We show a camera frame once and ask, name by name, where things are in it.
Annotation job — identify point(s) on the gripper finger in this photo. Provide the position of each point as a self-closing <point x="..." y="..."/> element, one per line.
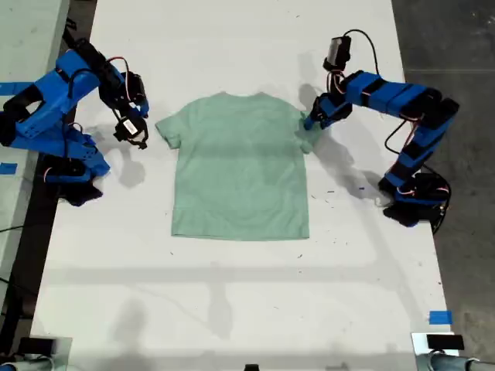
<point x="312" y="121"/>
<point x="325" y="124"/>
<point x="134" y="109"/>
<point x="144" y="108"/>

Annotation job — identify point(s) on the pale green T-shirt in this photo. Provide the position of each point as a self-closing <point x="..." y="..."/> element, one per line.
<point x="239" y="174"/>

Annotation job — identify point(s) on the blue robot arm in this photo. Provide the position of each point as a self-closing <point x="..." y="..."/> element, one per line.
<point x="386" y="96"/>
<point x="42" y="116"/>

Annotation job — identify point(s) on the black metal strut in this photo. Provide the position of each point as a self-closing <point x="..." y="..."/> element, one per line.
<point x="71" y="33"/>

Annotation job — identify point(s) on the long blue tape strip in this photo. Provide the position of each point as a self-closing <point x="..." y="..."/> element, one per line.
<point x="15" y="88"/>

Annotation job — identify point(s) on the pale grey side table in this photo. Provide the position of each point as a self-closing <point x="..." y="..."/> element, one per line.
<point x="23" y="38"/>

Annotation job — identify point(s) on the small blue tape strip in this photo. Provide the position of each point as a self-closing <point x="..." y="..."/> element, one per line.
<point x="8" y="169"/>

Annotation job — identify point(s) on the square blue tape piece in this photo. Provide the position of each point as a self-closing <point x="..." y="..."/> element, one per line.
<point x="441" y="317"/>

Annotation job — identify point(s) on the small black box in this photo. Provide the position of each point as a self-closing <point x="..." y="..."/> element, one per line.
<point x="444" y="342"/>
<point x="36" y="346"/>

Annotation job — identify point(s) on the black block at table edge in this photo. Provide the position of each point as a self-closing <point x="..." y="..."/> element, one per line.
<point x="251" y="367"/>

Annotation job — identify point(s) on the grey clamp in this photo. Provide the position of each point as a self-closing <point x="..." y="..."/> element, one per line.
<point x="35" y="365"/>
<point x="444" y="364"/>

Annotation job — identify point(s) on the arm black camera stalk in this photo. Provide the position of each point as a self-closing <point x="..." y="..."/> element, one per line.
<point x="335" y="79"/>
<point x="116" y="114"/>

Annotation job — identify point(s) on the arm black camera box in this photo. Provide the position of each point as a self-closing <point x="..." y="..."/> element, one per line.
<point x="337" y="48"/>
<point x="129" y="127"/>

